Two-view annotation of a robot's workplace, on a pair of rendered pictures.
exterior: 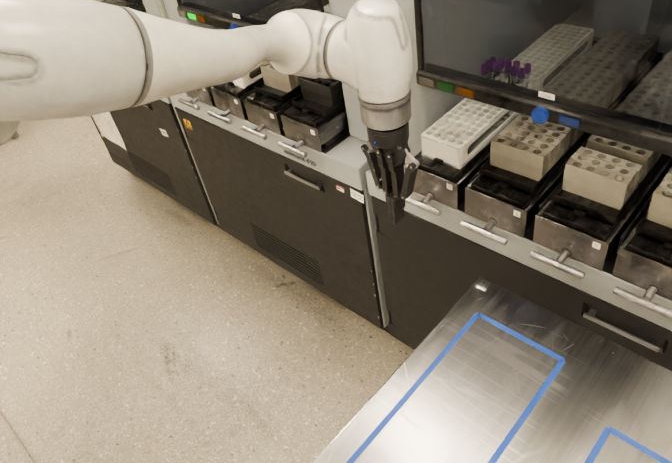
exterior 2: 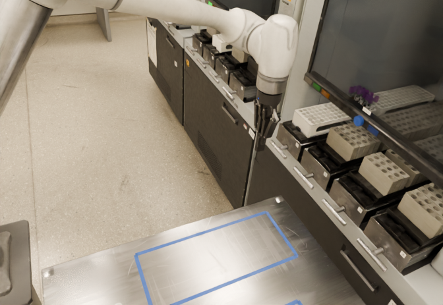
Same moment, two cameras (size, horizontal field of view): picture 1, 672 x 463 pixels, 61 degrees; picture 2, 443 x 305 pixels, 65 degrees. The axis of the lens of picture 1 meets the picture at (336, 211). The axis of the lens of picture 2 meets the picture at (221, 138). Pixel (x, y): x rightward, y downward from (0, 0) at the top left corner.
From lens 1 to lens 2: 0.20 m
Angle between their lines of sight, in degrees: 10
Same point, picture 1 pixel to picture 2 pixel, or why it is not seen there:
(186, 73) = (146, 4)
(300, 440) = not seen: hidden behind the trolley
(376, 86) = (266, 64)
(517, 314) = (287, 222)
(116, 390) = (90, 186)
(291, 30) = (235, 18)
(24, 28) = not seen: outside the picture
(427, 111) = (305, 99)
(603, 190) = (379, 180)
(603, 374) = (314, 273)
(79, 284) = (101, 126)
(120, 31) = not seen: outside the picture
